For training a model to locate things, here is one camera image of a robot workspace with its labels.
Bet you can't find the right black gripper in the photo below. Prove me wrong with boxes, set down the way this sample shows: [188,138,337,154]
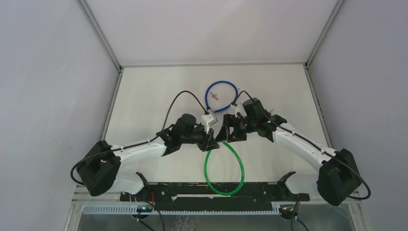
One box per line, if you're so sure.
[215,112,257,141]

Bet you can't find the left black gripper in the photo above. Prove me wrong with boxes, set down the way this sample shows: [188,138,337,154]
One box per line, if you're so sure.
[180,123,220,153]

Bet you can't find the blue cable lock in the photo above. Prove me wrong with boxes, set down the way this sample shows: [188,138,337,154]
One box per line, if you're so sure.
[204,80,239,114]

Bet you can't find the silver keys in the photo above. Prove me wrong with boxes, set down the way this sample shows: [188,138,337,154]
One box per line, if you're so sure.
[209,91,219,101]

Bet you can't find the green cable lock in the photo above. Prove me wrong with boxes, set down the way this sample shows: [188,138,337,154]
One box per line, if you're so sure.
[204,140,245,196]

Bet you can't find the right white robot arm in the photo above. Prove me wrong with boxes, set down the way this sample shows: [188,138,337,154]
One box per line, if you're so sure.
[216,98,364,206]

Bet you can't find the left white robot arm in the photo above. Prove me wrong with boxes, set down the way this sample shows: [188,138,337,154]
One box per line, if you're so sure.
[71,113,219,201]

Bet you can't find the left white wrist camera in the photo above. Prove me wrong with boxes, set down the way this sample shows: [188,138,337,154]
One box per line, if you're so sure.
[201,113,218,134]

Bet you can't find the left black camera cable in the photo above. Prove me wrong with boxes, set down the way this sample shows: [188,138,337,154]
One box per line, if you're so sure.
[70,90,211,186]

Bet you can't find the black camera cable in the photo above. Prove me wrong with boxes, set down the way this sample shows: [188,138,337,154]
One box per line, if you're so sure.
[70,90,211,186]
[231,90,372,201]

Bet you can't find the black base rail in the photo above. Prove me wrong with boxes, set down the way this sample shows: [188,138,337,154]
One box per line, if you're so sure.
[120,182,310,211]

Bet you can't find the white slotted cable duct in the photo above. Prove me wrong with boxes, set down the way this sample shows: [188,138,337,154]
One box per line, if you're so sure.
[82,204,294,215]

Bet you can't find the right black camera cable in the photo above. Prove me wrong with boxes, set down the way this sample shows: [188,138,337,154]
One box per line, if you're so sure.
[231,90,372,201]

